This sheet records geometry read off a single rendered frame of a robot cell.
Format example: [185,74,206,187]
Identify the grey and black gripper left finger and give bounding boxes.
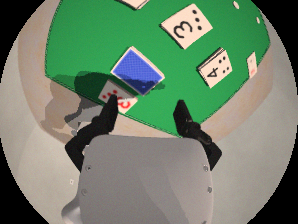
[65,94,119,173]

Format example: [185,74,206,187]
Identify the green card table cloth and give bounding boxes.
[46,0,270,135]

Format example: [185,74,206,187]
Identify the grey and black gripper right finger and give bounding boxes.
[173,99,222,171]

